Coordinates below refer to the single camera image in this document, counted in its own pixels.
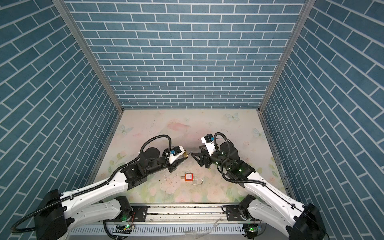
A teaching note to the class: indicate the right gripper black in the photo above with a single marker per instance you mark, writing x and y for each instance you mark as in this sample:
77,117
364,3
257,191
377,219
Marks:
204,156

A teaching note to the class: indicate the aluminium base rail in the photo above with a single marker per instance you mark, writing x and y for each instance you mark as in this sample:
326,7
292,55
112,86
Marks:
172,220

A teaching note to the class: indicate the right corner aluminium post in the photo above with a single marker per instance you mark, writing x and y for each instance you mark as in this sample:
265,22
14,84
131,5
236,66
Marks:
304,14

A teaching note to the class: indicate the controller board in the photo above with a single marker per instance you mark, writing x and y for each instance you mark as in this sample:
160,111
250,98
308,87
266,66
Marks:
123,229
251,231

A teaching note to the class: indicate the red padlock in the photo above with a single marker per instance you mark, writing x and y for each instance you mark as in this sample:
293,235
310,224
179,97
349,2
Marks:
189,178

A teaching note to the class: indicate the left controller board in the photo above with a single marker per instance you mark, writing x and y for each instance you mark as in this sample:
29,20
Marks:
123,229

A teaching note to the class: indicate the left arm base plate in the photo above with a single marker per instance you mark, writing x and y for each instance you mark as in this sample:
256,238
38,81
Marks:
139,213

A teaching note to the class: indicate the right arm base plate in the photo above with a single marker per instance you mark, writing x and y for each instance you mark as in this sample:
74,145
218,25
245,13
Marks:
235,213

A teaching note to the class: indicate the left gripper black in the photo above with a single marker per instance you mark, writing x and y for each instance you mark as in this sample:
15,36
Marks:
174,165

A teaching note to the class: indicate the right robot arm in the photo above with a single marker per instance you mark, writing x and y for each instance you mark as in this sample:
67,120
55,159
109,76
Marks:
264,201

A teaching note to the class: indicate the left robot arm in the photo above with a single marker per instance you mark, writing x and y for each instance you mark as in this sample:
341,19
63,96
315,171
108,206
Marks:
102,201

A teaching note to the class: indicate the left corner aluminium post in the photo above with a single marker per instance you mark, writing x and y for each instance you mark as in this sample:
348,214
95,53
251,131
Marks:
81,41

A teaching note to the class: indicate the corner aluminium post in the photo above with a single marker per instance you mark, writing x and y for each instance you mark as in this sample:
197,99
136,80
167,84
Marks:
304,14
81,41

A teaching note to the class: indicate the right controller board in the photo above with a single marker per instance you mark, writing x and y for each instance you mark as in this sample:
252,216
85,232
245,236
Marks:
251,231

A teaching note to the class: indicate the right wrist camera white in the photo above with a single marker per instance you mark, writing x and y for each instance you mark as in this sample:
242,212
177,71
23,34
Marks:
208,140

